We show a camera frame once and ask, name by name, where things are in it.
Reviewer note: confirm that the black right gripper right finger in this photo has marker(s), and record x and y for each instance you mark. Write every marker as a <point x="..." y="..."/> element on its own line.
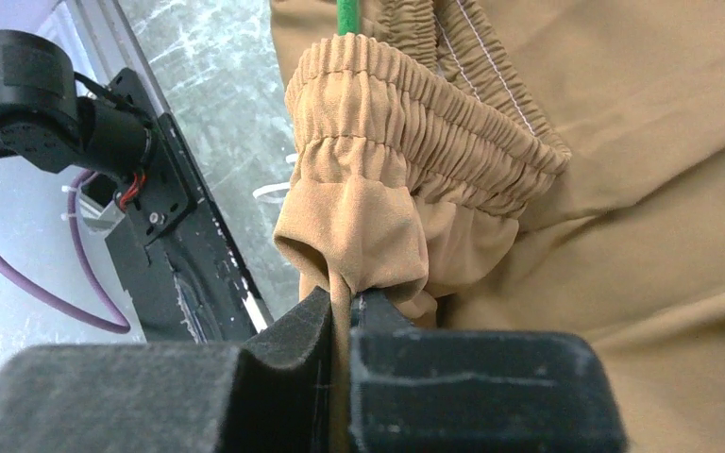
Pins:
<point x="437" y="390"/>

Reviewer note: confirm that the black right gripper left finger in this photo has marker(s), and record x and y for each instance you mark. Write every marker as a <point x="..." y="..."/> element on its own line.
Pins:
<point x="267" y="394"/>

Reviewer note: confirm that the tan brown shorts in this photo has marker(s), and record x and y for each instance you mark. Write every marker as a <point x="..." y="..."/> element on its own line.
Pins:
<point x="547" y="165"/>

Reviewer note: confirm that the green hanger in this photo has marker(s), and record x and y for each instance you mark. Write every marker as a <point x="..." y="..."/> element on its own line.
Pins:
<point x="348" y="17"/>

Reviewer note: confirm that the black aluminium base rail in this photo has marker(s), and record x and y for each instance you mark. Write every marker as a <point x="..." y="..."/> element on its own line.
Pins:
<point x="172" y="251"/>

